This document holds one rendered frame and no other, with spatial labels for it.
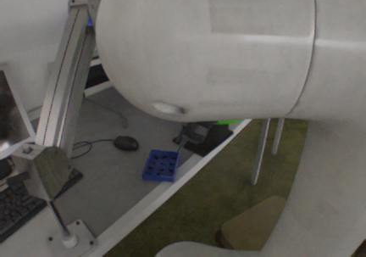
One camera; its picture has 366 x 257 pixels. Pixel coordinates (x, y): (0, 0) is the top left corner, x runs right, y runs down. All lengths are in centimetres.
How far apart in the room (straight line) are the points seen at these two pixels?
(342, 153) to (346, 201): 5
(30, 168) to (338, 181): 43
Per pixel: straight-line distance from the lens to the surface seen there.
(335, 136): 19
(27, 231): 72
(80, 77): 53
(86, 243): 62
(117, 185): 74
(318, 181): 23
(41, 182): 46
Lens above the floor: 142
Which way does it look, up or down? 29 degrees down
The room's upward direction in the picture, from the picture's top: straight up
